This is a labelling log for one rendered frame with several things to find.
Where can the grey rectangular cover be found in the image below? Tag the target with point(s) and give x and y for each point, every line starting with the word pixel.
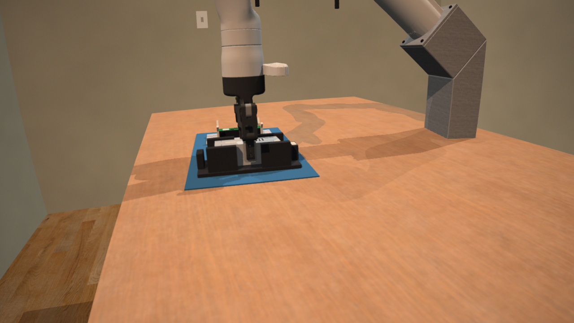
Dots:
pixel 240 151

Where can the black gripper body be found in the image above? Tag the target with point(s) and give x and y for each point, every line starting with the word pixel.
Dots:
pixel 244 87

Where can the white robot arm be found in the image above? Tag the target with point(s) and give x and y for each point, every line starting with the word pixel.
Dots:
pixel 242 54

